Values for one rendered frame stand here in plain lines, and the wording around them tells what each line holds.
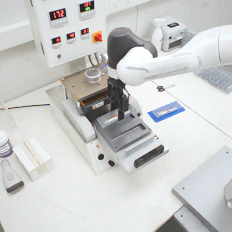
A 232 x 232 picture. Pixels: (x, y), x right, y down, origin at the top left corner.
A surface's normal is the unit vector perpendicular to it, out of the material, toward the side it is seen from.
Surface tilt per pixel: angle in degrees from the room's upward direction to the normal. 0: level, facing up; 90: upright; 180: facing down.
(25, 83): 90
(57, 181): 0
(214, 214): 4
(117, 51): 88
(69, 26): 90
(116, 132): 0
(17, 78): 90
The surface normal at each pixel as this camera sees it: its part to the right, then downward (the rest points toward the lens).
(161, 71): -0.25, 0.69
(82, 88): 0.00, -0.69
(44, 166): 0.65, 0.54
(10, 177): 0.22, -0.41
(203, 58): 0.11, 0.56
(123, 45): 0.34, 0.65
